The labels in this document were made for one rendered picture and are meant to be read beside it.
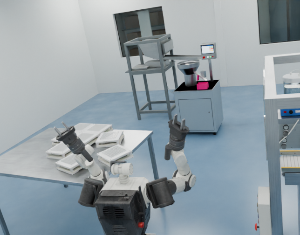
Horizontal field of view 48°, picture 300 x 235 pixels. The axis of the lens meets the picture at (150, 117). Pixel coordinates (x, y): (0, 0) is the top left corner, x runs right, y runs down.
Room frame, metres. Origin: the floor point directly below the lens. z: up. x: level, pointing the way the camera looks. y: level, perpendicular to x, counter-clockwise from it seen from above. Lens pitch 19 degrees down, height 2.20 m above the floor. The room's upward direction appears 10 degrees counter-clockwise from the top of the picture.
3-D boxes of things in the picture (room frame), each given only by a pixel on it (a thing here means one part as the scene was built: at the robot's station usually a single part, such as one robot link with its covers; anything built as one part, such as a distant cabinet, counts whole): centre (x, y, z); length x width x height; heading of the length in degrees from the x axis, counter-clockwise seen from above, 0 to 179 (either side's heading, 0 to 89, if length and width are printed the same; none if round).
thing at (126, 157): (2.87, 0.38, 0.87); 0.24 x 0.24 x 0.02; 34
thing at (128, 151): (2.87, 0.38, 0.92); 0.25 x 0.24 x 0.02; 124
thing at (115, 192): (1.66, 0.23, 1.12); 0.34 x 0.30 x 0.36; 72
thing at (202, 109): (5.26, -0.83, 0.38); 0.63 x 0.57 x 0.76; 64
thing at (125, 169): (1.71, 0.20, 1.32); 0.10 x 0.07 x 0.09; 72
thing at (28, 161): (3.30, 0.92, 0.84); 1.50 x 1.10 x 0.04; 60
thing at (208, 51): (5.29, -1.08, 1.07); 0.23 x 0.10 x 0.62; 64
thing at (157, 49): (6.06, -0.37, 0.75); 1.43 x 1.06 x 1.50; 64
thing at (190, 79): (5.32, -0.81, 0.95); 0.49 x 0.36 x 0.38; 64
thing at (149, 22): (8.41, -0.17, 1.43); 1.32 x 0.01 x 1.11; 64
